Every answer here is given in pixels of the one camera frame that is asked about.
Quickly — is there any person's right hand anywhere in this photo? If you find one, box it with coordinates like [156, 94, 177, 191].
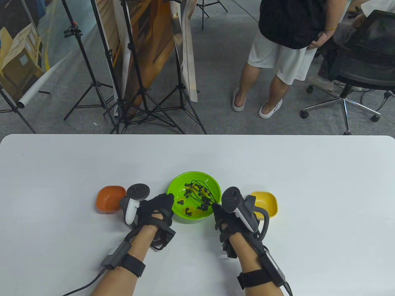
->
[211, 203, 260, 244]

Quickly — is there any person's left hand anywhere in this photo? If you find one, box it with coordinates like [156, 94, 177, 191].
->
[135, 193, 175, 231]

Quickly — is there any green bowl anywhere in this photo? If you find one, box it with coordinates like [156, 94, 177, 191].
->
[167, 171, 222, 224]

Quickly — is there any pile of chocolate beans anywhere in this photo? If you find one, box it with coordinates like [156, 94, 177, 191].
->
[177, 182, 216, 216]

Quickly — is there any pile of yellow candy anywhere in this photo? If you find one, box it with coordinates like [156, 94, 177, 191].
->
[182, 203, 210, 216]

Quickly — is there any wire whisk wooden handle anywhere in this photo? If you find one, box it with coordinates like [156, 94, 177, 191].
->
[188, 180, 220, 208]

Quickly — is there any small orange bowl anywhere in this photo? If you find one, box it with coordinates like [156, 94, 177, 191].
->
[96, 185, 127, 214]

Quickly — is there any small yellow bowl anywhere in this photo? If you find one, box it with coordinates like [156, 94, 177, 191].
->
[249, 191, 278, 220]

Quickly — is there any person's left forearm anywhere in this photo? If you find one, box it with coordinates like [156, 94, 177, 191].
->
[91, 216, 164, 296]

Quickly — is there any person's right forearm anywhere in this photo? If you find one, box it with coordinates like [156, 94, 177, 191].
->
[230, 233, 286, 296]

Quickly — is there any grey white hand controller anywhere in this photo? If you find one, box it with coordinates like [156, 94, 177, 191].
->
[221, 186, 270, 240]
[120, 183, 151, 225]

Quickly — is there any black battery pack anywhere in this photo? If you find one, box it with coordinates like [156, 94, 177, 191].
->
[259, 247, 286, 287]
[100, 241, 132, 270]

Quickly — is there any white clog sandal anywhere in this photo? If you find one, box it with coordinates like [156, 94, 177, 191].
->
[231, 87, 248, 112]
[258, 99, 283, 119]

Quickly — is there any black light stand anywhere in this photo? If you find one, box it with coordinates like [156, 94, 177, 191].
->
[90, 0, 130, 134]
[145, 0, 207, 134]
[0, 85, 51, 134]
[111, 0, 186, 134]
[196, 0, 229, 31]
[61, 0, 121, 134]

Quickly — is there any white hanging backdrop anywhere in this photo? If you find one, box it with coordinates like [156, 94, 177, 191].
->
[171, 0, 198, 103]

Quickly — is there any brown print backdrop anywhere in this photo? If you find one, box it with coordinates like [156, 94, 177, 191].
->
[94, 0, 185, 120]

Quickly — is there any black jacket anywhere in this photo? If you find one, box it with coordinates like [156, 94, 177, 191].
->
[318, 26, 364, 82]

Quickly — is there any warehouse print backdrop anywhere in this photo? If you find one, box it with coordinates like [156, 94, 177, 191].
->
[0, 0, 73, 109]

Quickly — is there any black office chair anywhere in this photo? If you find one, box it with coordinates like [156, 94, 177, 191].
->
[301, 9, 395, 135]

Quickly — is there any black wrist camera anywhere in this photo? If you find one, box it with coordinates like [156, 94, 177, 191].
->
[222, 241, 238, 259]
[150, 227, 176, 251]

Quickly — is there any black forearm strap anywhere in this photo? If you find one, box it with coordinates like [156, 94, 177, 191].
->
[121, 254, 147, 278]
[237, 269, 273, 290]

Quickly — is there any black floor cable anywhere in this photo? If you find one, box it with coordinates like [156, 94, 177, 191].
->
[230, 0, 259, 23]
[361, 88, 395, 111]

